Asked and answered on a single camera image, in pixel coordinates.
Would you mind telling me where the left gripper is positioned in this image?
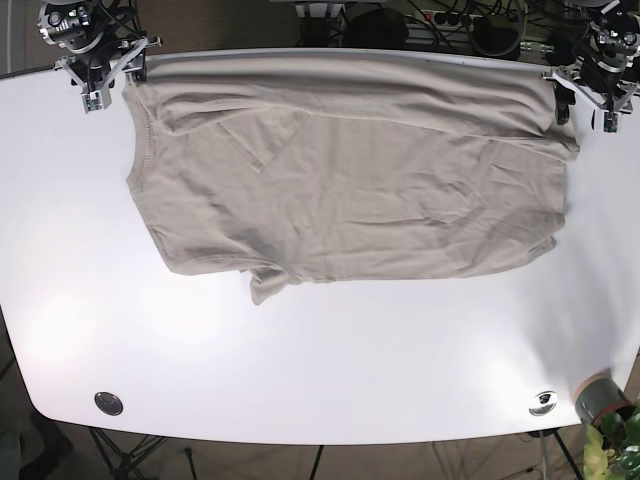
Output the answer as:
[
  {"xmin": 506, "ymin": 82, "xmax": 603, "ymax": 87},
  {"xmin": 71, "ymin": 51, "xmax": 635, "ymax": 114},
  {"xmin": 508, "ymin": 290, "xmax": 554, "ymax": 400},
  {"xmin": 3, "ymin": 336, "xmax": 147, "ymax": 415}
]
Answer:
[{"xmin": 542, "ymin": 22, "xmax": 639, "ymax": 134}]

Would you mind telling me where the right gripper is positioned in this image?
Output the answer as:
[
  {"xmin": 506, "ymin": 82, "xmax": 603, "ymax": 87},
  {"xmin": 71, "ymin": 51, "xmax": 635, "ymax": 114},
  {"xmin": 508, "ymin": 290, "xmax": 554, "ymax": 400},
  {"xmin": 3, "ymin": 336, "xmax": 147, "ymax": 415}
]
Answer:
[{"xmin": 38, "ymin": 2, "xmax": 163, "ymax": 113}]

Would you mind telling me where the beige T-shirt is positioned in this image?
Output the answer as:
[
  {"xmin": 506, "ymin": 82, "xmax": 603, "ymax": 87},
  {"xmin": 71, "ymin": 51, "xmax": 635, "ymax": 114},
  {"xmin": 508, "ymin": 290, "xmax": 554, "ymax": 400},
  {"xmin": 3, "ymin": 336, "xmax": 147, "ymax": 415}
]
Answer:
[{"xmin": 123, "ymin": 52, "xmax": 579, "ymax": 304}]

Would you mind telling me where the grey plant pot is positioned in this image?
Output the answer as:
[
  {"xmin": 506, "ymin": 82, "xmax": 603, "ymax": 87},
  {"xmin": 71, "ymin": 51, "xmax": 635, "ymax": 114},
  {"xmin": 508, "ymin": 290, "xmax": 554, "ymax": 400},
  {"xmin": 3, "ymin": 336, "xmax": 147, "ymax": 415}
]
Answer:
[{"xmin": 573, "ymin": 371, "xmax": 632, "ymax": 426}]

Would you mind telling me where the right silver table grommet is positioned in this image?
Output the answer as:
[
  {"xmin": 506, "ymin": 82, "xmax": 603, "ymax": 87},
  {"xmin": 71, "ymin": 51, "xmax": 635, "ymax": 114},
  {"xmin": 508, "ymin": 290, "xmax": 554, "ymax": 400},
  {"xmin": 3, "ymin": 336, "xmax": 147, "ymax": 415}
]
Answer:
[{"xmin": 528, "ymin": 390, "xmax": 558, "ymax": 417}]

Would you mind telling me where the silver table grommet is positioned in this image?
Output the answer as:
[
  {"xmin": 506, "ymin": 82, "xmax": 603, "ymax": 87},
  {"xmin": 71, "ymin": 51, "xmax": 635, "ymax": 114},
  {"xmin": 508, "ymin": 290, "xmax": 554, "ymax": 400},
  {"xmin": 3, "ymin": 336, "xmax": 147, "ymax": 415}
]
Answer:
[
  {"xmin": 528, "ymin": 390, "xmax": 558, "ymax": 417},
  {"xmin": 94, "ymin": 391, "xmax": 124, "ymax": 416}
]

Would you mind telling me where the left silver table grommet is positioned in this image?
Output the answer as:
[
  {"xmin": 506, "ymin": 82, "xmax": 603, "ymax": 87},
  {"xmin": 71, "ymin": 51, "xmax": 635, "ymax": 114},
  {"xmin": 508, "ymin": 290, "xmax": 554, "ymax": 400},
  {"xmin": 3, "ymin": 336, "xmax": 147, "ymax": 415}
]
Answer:
[{"xmin": 94, "ymin": 391, "xmax": 124, "ymax": 416}]

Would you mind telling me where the green potted plant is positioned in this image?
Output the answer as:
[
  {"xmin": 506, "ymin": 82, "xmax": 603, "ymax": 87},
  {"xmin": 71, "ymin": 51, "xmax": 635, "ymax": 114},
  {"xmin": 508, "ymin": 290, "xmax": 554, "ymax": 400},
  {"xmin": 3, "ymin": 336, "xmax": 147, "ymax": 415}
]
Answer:
[{"xmin": 583, "ymin": 405, "xmax": 639, "ymax": 480}]

